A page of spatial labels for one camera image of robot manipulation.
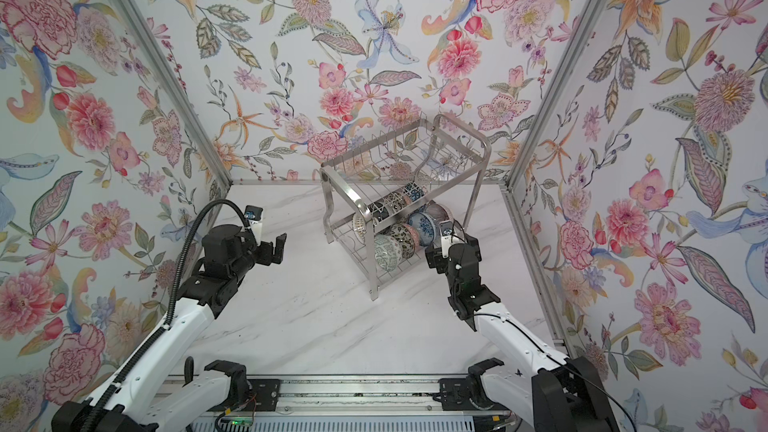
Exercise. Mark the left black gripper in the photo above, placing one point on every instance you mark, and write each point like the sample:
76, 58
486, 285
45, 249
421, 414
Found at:
267, 255

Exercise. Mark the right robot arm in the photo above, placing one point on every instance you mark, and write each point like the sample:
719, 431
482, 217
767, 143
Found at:
545, 388

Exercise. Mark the right aluminium corner post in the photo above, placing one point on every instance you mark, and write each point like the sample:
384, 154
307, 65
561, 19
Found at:
561, 77

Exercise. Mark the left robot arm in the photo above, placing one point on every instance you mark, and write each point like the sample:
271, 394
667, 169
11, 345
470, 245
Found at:
126, 402

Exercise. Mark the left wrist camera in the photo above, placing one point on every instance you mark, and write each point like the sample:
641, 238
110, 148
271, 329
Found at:
254, 216

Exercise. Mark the blue triangle pattern bowl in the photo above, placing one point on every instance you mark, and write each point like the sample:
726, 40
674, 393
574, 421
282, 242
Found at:
414, 192

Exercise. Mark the dark navy petal bowl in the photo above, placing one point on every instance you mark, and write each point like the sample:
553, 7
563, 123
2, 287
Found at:
380, 211

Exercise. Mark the light blue floral bowl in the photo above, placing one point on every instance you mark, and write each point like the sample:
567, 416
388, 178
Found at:
425, 227

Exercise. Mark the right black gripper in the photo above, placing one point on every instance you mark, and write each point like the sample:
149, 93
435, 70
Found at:
436, 260

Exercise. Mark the pale green pattern bowl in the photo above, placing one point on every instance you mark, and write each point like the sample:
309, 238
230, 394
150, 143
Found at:
388, 252

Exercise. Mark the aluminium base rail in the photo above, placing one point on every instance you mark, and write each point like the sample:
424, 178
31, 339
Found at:
388, 394

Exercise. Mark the purple striped bowl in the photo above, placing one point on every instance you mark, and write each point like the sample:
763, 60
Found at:
438, 212

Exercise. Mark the aluminium corner post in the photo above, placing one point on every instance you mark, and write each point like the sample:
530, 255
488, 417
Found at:
561, 77
139, 28

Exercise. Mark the left aluminium corner post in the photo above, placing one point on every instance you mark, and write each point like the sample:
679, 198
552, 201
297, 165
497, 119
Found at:
139, 28

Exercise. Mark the steel two-tier dish rack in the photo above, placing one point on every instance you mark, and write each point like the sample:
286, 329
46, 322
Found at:
439, 154

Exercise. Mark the white lattice bowl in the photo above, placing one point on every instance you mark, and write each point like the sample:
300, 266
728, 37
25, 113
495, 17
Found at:
359, 227

